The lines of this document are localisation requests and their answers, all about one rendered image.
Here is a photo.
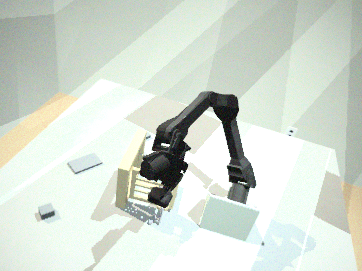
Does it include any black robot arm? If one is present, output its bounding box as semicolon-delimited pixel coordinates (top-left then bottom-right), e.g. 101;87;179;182
139;91;257;205

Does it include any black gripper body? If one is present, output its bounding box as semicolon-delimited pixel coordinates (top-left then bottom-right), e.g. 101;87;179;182
148;161;188;208

